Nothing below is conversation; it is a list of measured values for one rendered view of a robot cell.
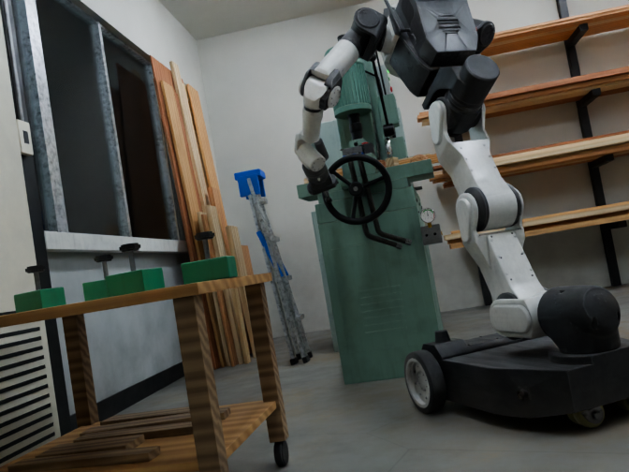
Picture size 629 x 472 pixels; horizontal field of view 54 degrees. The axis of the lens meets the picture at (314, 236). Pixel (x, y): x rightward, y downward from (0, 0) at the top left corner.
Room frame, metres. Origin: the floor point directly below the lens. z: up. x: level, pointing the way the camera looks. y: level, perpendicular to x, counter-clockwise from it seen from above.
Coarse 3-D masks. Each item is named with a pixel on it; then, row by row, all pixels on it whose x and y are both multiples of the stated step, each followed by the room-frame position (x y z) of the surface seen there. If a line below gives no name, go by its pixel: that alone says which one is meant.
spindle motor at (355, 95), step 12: (360, 60) 2.76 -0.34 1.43; (348, 72) 2.73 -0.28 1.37; (360, 72) 2.75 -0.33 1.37; (348, 84) 2.73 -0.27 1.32; (360, 84) 2.74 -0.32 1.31; (348, 96) 2.73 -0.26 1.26; (360, 96) 2.74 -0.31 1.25; (336, 108) 2.77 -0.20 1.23; (348, 108) 2.73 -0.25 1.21; (360, 108) 2.73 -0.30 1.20
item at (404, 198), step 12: (384, 192) 2.63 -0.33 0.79; (396, 192) 2.62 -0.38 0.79; (408, 192) 2.61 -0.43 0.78; (324, 204) 2.69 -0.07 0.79; (336, 204) 2.68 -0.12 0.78; (348, 204) 2.67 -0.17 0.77; (396, 204) 2.62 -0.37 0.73; (408, 204) 2.61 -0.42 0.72; (420, 204) 3.09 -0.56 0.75; (324, 216) 2.69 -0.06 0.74; (348, 216) 2.67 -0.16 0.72
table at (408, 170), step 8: (424, 160) 2.59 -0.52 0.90; (392, 168) 2.62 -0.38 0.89; (400, 168) 2.61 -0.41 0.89; (408, 168) 2.61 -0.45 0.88; (416, 168) 2.60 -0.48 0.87; (424, 168) 2.59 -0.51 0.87; (432, 168) 2.65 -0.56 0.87; (360, 176) 2.56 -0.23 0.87; (368, 176) 2.55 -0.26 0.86; (376, 176) 2.54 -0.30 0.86; (392, 176) 2.62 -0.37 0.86; (400, 176) 2.62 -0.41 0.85; (408, 176) 2.61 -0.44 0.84; (416, 176) 2.63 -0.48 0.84; (424, 176) 2.68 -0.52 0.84; (432, 176) 2.73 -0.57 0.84; (304, 184) 2.70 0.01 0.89; (344, 184) 2.57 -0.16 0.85; (304, 192) 2.71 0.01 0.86; (312, 200) 2.89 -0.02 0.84
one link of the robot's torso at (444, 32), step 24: (384, 0) 2.11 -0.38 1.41; (408, 0) 2.03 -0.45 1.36; (432, 0) 2.01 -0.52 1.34; (456, 0) 2.04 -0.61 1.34; (408, 24) 2.06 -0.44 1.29; (432, 24) 1.98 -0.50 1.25; (456, 24) 2.01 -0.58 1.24; (384, 48) 2.13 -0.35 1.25; (408, 48) 2.05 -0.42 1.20; (432, 48) 1.96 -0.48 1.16; (456, 48) 1.98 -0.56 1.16; (408, 72) 2.09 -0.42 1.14; (432, 72) 2.05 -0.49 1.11
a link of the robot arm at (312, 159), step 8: (304, 144) 2.22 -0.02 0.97; (320, 144) 2.21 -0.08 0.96; (304, 152) 2.21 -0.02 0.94; (312, 152) 2.20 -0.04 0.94; (320, 152) 2.24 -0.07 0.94; (304, 160) 2.21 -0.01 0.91; (312, 160) 2.18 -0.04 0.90; (320, 160) 2.19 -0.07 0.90; (304, 168) 2.27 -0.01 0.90; (312, 168) 2.20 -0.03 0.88; (320, 168) 2.22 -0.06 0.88; (312, 176) 2.28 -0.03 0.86
